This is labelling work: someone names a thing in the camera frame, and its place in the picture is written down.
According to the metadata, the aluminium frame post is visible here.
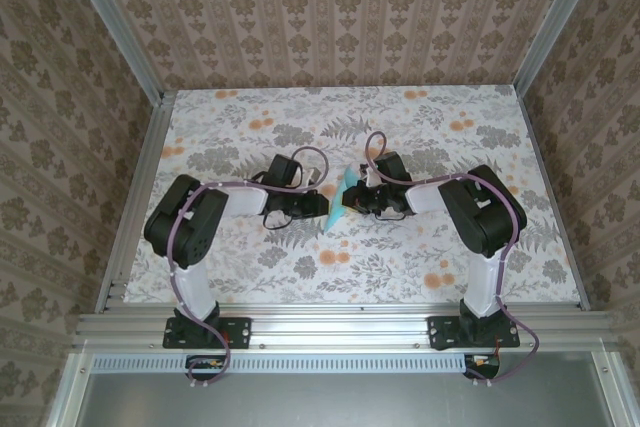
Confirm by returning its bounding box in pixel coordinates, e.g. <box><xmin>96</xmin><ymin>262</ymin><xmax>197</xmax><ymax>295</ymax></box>
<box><xmin>62</xmin><ymin>0</ymin><xmax>166</xmax><ymax>103</ymax></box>
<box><xmin>514</xmin><ymin>0</ymin><xmax>601</xmax><ymax>93</ymax></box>

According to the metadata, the black connector board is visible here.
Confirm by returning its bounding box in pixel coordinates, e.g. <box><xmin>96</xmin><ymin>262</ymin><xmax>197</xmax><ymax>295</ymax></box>
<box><xmin>464</xmin><ymin>354</ymin><xmax>501</xmax><ymax>379</ymax></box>
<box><xmin>185</xmin><ymin>355</ymin><xmax>229</xmax><ymax>381</ymax></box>

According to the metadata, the light blue cloth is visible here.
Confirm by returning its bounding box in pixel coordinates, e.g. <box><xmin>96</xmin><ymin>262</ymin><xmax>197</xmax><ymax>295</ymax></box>
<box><xmin>322</xmin><ymin>164</ymin><xmax>364</xmax><ymax>235</ymax></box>

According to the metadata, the grey metal panel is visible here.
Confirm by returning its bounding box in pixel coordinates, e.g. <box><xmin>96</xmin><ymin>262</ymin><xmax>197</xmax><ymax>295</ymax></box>
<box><xmin>47</xmin><ymin>351</ymin><xmax>640</xmax><ymax>427</ymax></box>

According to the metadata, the long aluminium cross rail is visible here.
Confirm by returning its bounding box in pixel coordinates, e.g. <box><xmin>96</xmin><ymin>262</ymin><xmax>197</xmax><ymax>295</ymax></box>
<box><xmin>72</xmin><ymin>311</ymin><xmax>619</xmax><ymax>351</ymax></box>

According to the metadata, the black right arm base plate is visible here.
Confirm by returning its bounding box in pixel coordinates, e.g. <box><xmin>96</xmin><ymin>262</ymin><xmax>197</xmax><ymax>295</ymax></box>
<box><xmin>427</xmin><ymin>315</ymin><xmax>521</xmax><ymax>351</ymax></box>

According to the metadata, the aluminium side rail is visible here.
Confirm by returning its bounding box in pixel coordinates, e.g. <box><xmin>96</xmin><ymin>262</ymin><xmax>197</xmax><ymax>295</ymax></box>
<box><xmin>514</xmin><ymin>86</ymin><xmax>591</xmax><ymax>311</ymax></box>
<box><xmin>94</xmin><ymin>91</ymin><xmax>176</xmax><ymax>313</ymax></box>

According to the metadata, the thin black left gripper cable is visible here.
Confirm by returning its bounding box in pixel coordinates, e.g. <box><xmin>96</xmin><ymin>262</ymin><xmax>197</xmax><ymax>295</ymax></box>
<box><xmin>260</xmin><ymin>209</ymin><xmax>297</xmax><ymax>232</ymax></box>

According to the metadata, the grey slotted cable duct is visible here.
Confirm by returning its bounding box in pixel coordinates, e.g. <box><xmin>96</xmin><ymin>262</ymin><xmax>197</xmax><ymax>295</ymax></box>
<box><xmin>92</xmin><ymin>352</ymin><xmax>501</xmax><ymax>373</ymax></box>

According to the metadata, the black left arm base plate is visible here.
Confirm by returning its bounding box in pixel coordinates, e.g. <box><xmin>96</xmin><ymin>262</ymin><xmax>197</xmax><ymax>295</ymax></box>
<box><xmin>162</xmin><ymin>315</ymin><xmax>253</xmax><ymax>350</ymax></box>

